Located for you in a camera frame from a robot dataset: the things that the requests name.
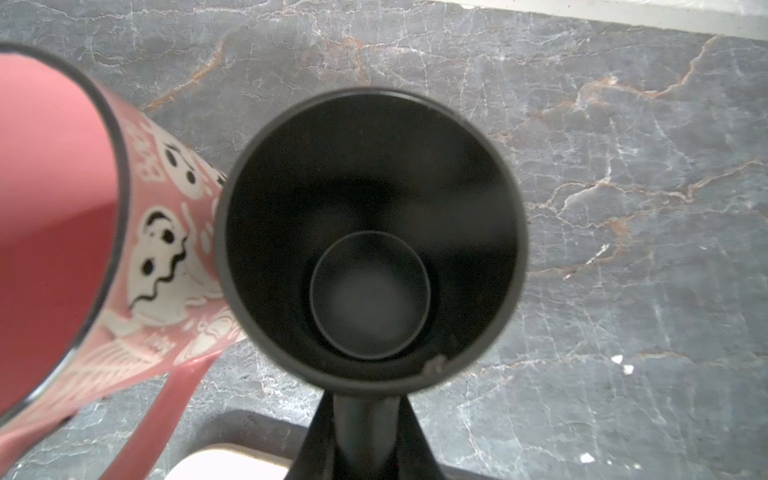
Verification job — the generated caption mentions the black mug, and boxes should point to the black mug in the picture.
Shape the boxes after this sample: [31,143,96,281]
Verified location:
[214,87,529,479]

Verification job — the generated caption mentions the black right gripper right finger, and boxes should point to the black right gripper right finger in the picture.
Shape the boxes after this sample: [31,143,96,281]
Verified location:
[397,396,445,480]

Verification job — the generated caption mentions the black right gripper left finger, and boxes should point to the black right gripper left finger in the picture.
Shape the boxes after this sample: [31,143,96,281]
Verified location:
[285,392,336,480]

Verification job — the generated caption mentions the beige tray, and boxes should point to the beige tray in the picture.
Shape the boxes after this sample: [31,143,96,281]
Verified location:
[165,443,292,480]

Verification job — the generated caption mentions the pink patterned mug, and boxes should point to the pink patterned mug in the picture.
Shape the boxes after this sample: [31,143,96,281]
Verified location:
[1,43,244,479]

